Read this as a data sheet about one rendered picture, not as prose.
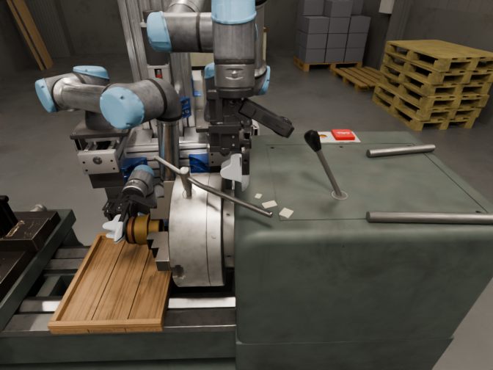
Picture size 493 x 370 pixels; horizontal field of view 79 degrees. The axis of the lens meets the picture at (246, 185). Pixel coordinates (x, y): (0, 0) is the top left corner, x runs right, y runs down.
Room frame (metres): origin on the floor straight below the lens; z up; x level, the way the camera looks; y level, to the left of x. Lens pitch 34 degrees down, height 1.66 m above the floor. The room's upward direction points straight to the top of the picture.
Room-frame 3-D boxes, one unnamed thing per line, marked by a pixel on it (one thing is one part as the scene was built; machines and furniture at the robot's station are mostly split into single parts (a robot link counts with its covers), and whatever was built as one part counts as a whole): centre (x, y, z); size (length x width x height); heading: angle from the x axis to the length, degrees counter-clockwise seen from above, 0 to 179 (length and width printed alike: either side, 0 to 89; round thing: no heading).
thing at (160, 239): (0.55, 0.21, 1.08); 0.12 x 0.11 x 0.05; 2
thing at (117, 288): (0.63, 0.39, 0.89); 0.36 x 0.30 x 0.04; 2
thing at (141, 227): (0.64, 0.29, 1.08); 0.09 x 0.09 x 0.09; 3
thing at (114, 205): (0.74, 0.38, 1.08); 0.12 x 0.09 x 0.08; 2
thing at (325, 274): (0.67, -0.26, 1.06); 0.59 x 0.48 x 0.39; 92
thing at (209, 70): (1.28, 0.11, 1.33); 0.13 x 0.12 x 0.14; 87
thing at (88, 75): (1.21, 0.61, 1.33); 0.13 x 0.12 x 0.14; 146
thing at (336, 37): (7.51, -1.89, 0.67); 1.35 x 0.91 x 1.34; 98
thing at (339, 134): (0.88, -0.31, 1.26); 0.06 x 0.06 x 0.02; 2
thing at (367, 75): (6.13, -2.36, 0.06); 1.38 x 0.95 x 0.13; 8
